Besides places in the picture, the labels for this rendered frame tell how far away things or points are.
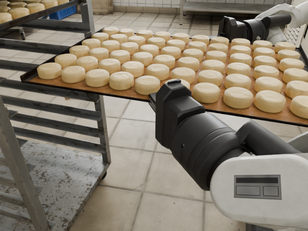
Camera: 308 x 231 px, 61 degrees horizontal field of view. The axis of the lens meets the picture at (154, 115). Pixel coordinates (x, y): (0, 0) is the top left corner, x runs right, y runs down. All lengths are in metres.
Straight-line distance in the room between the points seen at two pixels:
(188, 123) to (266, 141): 0.10
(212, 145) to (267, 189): 0.09
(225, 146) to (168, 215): 0.95
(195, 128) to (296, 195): 0.15
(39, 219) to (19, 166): 0.22
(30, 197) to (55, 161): 0.53
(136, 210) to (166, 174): 0.26
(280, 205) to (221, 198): 0.06
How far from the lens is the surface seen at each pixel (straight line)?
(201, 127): 0.35
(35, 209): 0.88
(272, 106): 0.48
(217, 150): 0.32
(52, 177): 1.28
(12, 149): 0.73
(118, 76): 0.54
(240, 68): 0.60
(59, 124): 1.27
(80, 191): 1.18
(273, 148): 0.32
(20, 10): 0.77
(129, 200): 1.31
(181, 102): 0.40
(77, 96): 1.10
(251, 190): 0.28
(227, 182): 0.29
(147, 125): 1.74
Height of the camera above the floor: 1.02
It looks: 34 degrees down
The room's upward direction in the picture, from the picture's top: straight up
